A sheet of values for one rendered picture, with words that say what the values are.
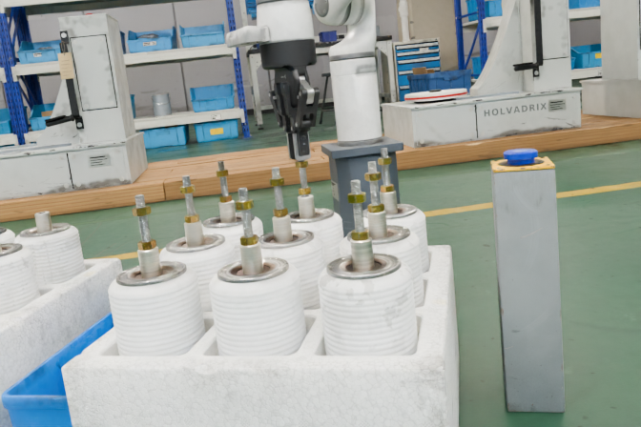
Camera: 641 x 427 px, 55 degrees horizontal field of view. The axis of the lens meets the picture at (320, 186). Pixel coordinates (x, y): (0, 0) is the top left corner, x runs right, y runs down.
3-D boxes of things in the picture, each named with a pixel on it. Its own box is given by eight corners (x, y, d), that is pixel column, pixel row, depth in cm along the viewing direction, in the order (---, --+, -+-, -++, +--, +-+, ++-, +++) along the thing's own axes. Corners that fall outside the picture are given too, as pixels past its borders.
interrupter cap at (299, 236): (305, 250, 72) (304, 244, 72) (244, 253, 74) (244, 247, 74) (320, 233, 80) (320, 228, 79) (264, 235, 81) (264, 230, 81)
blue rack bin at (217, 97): (195, 111, 571) (191, 88, 568) (236, 106, 576) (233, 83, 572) (191, 112, 522) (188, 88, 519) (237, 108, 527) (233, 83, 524)
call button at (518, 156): (503, 165, 79) (502, 149, 78) (536, 163, 78) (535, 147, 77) (505, 171, 75) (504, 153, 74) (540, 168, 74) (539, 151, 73)
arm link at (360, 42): (352, -19, 129) (360, 65, 132) (312, -18, 124) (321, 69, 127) (378, -28, 121) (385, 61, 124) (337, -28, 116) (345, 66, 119)
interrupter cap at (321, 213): (289, 213, 93) (288, 209, 93) (339, 211, 91) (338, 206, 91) (275, 227, 86) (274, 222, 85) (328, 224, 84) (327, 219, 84)
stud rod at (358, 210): (364, 252, 63) (358, 179, 62) (368, 254, 62) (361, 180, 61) (356, 254, 63) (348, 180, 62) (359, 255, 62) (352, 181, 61)
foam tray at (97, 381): (222, 356, 104) (207, 254, 101) (459, 356, 95) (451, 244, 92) (89, 521, 67) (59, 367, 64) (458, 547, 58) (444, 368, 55)
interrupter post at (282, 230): (290, 244, 75) (287, 218, 75) (272, 245, 76) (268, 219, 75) (296, 239, 78) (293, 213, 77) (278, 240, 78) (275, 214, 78)
